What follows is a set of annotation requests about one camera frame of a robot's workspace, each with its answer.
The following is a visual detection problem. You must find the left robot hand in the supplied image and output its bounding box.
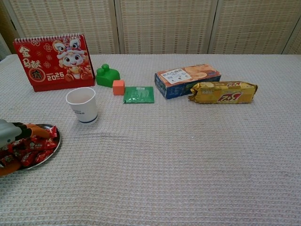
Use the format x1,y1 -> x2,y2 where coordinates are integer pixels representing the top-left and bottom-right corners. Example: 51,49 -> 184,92
0,119 -> 51,177

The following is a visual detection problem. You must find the red desk calendar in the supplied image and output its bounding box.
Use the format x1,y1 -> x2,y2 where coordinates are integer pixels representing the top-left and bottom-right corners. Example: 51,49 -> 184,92
13,34 -> 96,92

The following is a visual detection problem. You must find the round metal plate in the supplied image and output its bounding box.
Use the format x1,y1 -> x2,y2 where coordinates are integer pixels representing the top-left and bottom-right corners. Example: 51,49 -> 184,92
0,123 -> 61,170

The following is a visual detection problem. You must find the orange cube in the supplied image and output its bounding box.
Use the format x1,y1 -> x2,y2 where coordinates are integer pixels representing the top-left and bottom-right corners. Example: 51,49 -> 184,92
112,80 -> 125,96

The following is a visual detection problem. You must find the white paper cup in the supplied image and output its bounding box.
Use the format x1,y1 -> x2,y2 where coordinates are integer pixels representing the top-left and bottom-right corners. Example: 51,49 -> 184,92
65,87 -> 98,125

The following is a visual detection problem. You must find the orange blue biscuit box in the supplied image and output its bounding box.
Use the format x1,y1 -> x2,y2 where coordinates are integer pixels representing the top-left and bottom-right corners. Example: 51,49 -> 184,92
154,64 -> 222,100

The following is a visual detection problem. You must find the green toy block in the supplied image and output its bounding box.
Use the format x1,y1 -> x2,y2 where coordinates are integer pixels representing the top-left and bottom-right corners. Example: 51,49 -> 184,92
95,64 -> 121,89

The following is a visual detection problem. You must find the white waffle tablecloth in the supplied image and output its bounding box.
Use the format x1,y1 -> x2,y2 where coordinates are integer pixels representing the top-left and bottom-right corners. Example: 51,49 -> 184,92
0,54 -> 301,226

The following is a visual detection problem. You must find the green foil sachet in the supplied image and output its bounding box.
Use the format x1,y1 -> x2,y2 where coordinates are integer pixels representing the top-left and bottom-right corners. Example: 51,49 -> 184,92
123,86 -> 155,104

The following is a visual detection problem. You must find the woven bamboo screen panel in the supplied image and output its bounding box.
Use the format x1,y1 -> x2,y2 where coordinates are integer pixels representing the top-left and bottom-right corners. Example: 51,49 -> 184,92
208,0 -> 301,55
114,0 -> 218,55
282,18 -> 301,55
0,0 -> 15,62
4,0 -> 120,55

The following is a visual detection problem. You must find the golden biscuit packet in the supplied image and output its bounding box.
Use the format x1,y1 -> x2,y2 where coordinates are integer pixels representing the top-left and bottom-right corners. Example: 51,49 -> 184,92
188,81 -> 259,105

